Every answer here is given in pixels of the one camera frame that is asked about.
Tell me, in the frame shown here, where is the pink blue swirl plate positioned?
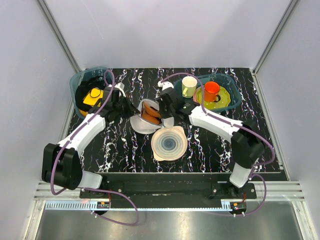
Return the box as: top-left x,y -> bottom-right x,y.
151,126 -> 188,162

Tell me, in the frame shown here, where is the yellow cloth in bin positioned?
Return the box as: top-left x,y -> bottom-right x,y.
78,88 -> 104,117

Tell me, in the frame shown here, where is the aluminium frame post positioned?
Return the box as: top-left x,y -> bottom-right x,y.
252,0 -> 300,74
36,0 -> 81,73

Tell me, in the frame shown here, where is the orange cup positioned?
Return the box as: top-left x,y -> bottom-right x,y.
204,81 -> 221,102

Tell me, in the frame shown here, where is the white slotted cable duct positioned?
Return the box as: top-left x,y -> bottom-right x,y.
45,200 -> 232,212

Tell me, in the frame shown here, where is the white mesh laundry bag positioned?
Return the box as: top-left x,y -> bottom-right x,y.
129,98 -> 174,134

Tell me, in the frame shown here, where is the black cloth in bin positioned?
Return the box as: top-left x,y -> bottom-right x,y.
75,76 -> 106,112

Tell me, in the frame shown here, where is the left aluminium frame post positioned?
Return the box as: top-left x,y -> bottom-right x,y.
36,0 -> 81,73

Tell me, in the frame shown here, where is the purple cable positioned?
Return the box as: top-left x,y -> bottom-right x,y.
159,72 -> 276,217
49,69 -> 140,228

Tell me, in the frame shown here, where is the yellow green plate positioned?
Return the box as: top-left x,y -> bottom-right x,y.
204,87 -> 231,112

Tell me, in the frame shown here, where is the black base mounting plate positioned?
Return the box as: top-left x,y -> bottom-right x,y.
79,171 -> 258,203

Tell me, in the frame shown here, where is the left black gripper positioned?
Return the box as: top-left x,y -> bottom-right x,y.
113,94 -> 140,120

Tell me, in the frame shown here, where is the cream yellow mug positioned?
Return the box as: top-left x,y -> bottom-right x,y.
181,76 -> 198,98

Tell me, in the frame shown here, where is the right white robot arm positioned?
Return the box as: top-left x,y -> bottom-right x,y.
157,81 -> 265,199

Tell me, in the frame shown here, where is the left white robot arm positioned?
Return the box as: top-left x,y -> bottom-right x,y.
41,83 -> 139,198

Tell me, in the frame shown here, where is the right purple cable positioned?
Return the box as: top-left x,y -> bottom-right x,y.
159,72 -> 276,217

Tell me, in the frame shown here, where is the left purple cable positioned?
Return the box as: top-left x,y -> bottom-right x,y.
49,69 -> 140,228

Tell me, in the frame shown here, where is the right aluminium frame post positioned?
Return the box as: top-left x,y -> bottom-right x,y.
252,0 -> 300,74

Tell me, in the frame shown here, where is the left teal plastic bin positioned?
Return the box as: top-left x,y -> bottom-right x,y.
69,66 -> 112,120

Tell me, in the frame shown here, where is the peach brown bra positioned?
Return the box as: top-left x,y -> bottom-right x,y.
141,103 -> 162,125

